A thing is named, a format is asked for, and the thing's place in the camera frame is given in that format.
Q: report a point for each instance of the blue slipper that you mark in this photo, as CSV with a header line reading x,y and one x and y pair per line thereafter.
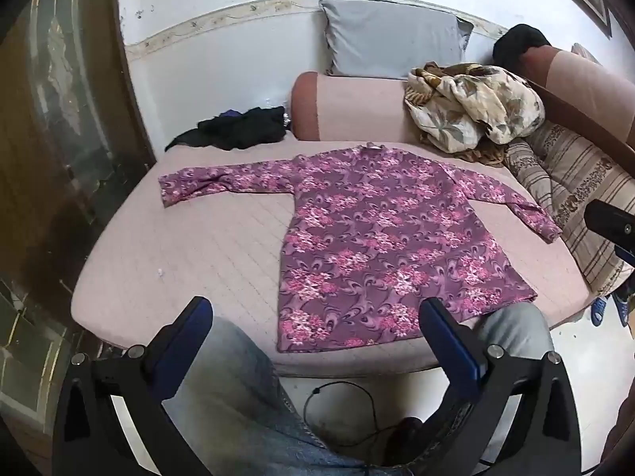
x,y
622,307
599,307

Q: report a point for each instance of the black cloth pile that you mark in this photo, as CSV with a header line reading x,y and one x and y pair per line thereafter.
x,y
243,129

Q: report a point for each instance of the purple floral long-sleeved shirt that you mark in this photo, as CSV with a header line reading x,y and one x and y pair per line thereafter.
x,y
377,238

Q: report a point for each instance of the brown and pink bolster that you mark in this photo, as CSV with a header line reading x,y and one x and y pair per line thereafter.
x,y
580,79

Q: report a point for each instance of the black shoe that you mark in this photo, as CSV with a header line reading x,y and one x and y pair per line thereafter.
x,y
403,434

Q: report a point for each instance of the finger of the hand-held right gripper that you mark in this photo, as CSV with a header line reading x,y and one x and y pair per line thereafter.
x,y
607,223

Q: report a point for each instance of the person's right leg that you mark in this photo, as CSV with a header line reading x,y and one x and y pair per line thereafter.
x,y
511,327

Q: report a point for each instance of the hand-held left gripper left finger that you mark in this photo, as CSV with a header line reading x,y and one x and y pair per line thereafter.
x,y
184,336

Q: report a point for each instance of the black garment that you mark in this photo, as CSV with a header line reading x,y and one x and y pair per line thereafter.
x,y
521,42

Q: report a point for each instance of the pink bed mattress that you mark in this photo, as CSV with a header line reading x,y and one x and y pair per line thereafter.
x,y
198,258

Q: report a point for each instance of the pink bolster with brown end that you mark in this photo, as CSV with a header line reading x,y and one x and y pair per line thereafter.
x,y
357,109

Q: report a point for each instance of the striped beige cushion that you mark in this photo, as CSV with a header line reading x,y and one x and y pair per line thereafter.
x,y
580,183

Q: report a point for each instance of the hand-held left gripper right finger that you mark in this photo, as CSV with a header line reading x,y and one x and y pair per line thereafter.
x,y
449,349

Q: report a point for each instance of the beige floral blanket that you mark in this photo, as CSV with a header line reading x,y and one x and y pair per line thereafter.
x,y
471,104

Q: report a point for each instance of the grey pillow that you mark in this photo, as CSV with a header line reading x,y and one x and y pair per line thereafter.
x,y
392,39

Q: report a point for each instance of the wooden cabinet with glass door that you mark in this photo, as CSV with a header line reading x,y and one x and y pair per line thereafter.
x,y
64,158

